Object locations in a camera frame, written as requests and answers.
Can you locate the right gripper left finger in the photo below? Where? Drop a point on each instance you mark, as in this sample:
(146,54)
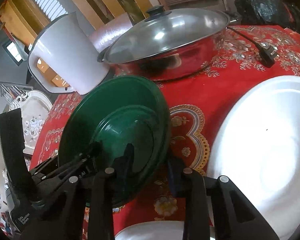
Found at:
(100,199)

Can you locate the white electric kettle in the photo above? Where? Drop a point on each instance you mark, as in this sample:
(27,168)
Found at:
(66,49)

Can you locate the white ornate chair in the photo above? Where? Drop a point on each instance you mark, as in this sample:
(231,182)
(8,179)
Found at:
(35,107)

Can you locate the white foam bowl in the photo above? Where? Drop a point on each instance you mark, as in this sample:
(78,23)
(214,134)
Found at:
(258,148)
(156,230)

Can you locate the steel pot with glass lid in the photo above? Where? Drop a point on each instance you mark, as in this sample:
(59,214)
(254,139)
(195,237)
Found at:
(169,44)

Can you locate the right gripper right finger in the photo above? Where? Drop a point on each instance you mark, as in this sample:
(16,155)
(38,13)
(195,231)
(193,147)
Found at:
(234,216)

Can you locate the dark green plastic bag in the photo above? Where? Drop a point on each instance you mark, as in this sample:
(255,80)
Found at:
(269,12)

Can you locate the green plastic bowl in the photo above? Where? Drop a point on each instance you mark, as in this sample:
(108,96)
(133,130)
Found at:
(123,123)

